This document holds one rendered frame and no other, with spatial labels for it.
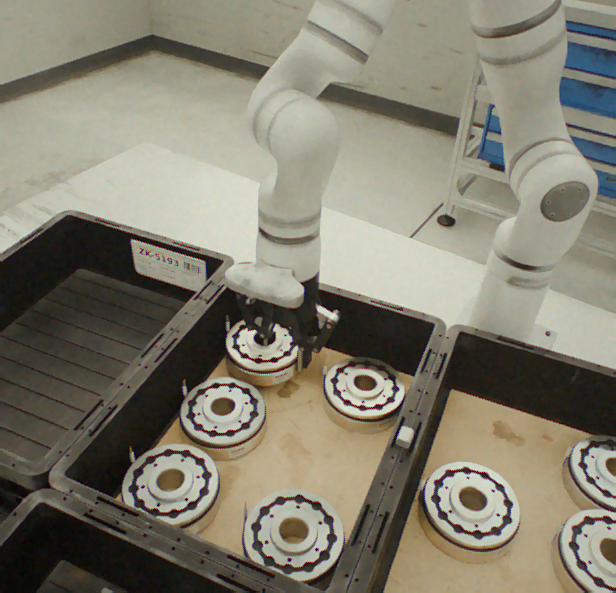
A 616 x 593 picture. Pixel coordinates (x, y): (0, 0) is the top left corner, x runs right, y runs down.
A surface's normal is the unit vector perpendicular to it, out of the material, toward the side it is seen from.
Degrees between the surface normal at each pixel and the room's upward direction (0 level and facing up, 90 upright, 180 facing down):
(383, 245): 0
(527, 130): 111
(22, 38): 90
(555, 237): 97
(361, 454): 0
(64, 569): 0
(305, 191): 101
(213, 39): 90
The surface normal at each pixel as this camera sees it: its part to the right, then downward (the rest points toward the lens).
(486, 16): -0.67, 0.66
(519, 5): -0.04, 0.71
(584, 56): -0.54, 0.50
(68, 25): 0.84, 0.36
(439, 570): 0.04, -0.79
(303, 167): 0.30, 0.78
